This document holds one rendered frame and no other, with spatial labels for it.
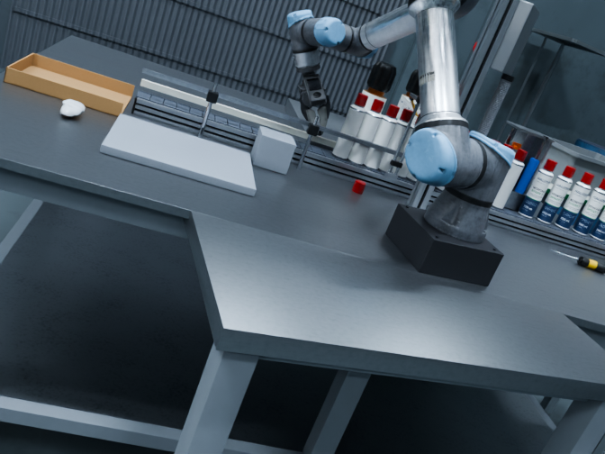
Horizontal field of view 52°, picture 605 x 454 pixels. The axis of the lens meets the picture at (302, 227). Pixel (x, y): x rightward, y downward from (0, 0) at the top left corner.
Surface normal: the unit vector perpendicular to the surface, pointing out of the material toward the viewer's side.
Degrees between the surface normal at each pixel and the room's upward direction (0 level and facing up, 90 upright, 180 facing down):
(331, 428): 90
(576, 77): 90
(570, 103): 90
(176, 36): 90
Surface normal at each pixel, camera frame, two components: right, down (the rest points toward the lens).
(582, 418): -0.90, -0.20
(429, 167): -0.78, 0.07
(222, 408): 0.27, 0.43
